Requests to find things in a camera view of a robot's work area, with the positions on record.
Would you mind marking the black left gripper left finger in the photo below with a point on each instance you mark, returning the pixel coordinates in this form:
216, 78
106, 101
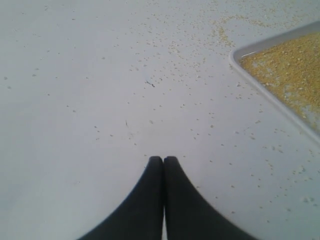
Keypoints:
140, 215

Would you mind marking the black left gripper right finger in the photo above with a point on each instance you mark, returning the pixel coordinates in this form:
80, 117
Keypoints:
188, 216

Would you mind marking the yellow grain mixture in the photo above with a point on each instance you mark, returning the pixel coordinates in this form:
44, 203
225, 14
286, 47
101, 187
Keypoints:
291, 72

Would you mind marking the white plastic tray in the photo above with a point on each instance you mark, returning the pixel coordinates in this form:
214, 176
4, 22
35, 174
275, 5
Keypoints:
310, 127

